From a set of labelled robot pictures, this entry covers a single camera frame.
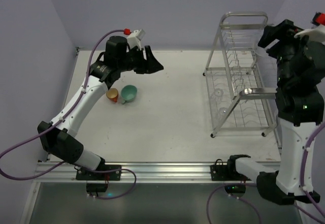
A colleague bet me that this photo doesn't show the mint green ceramic mug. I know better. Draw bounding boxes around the mint green ceramic mug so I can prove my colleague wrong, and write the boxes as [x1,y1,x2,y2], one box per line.
[120,85,138,104]

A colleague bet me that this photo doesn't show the orange ceramic mug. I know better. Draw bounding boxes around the orange ceramic mug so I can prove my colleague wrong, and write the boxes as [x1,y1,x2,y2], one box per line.
[106,88,119,103]

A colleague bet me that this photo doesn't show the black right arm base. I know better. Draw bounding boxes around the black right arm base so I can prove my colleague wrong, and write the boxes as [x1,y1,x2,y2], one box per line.
[210,158,248,197]

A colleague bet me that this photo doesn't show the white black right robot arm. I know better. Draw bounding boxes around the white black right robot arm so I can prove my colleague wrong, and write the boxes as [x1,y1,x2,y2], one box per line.
[227,20,324,205]

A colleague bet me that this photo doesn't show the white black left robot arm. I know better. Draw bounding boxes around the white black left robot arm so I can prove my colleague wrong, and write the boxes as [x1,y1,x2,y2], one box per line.
[37,36,164,171]

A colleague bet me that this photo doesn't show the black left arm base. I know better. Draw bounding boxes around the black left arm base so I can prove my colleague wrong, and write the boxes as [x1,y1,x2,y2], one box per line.
[75,162,122,197]

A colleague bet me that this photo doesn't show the silver metal dish rack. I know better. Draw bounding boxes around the silver metal dish rack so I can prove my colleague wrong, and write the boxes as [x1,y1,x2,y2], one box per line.
[203,11,277,138]

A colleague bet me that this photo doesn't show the clear glass lower far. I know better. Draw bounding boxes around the clear glass lower far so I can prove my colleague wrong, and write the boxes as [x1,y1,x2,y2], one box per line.
[211,88,224,103]

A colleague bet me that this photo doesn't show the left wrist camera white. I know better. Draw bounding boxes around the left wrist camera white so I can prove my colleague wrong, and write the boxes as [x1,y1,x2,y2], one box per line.
[123,28,146,50]

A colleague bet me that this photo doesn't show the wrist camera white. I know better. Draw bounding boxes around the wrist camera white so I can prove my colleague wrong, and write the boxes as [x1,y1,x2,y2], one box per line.
[123,28,146,50]
[294,12,324,43]

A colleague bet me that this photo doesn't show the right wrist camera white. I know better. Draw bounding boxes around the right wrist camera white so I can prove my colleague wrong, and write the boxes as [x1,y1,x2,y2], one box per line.
[294,12,324,43]

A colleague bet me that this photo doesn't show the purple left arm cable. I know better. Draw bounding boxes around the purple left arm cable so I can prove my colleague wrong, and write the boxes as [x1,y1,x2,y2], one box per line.
[0,28,137,200]

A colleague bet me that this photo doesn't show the aluminium mounting rail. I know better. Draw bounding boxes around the aluminium mounting rail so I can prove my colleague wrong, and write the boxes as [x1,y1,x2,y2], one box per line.
[36,162,212,183]

